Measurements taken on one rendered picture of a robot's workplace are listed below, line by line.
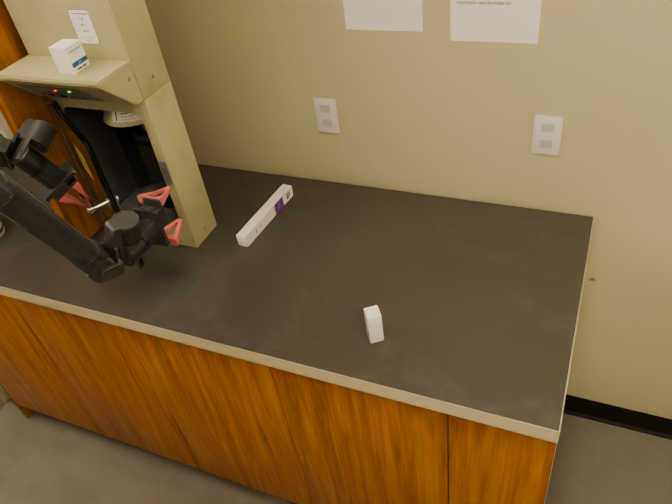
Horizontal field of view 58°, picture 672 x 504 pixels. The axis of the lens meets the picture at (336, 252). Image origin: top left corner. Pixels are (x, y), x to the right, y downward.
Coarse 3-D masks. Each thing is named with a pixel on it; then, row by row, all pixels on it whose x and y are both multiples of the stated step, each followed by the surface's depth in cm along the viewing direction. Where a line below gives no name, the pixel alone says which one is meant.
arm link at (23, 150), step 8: (24, 144) 140; (32, 144) 142; (16, 152) 139; (24, 152) 139; (32, 152) 140; (40, 152) 144; (16, 160) 139; (24, 160) 138; (32, 160) 139; (40, 160) 141; (24, 168) 140; (32, 168) 140; (40, 168) 141
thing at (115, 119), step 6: (108, 114) 157; (114, 114) 156; (120, 114) 155; (126, 114) 155; (132, 114) 155; (108, 120) 158; (114, 120) 157; (120, 120) 156; (126, 120) 156; (132, 120) 156; (138, 120) 156; (114, 126) 157; (120, 126) 157; (126, 126) 156
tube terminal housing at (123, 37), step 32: (32, 0) 138; (64, 0) 135; (96, 0) 131; (128, 0) 135; (32, 32) 145; (64, 32) 141; (96, 32) 137; (128, 32) 137; (160, 64) 148; (160, 96) 150; (160, 128) 152; (160, 160) 157; (192, 160) 166; (192, 192) 169; (192, 224) 171
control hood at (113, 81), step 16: (16, 64) 146; (32, 64) 145; (48, 64) 143; (96, 64) 139; (112, 64) 138; (128, 64) 138; (0, 80) 144; (16, 80) 141; (32, 80) 139; (48, 80) 137; (64, 80) 135; (80, 80) 133; (96, 80) 132; (112, 80) 135; (128, 80) 139; (48, 96) 153; (96, 96) 142; (112, 96) 139; (128, 96) 140
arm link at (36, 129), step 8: (32, 120) 144; (40, 120) 143; (24, 128) 142; (32, 128) 142; (40, 128) 142; (48, 128) 143; (0, 136) 138; (16, 136) 140; (24, 136) 142; (32, 136) 141; (40, 136) 142; (48, 136) 143; (0, 144) 137; (8, 144) 138; (16, 144) 141; (40, 144) 142; (48, 144) 143; (8, 152) 138; (8, 160) 140; (8, 168) 143
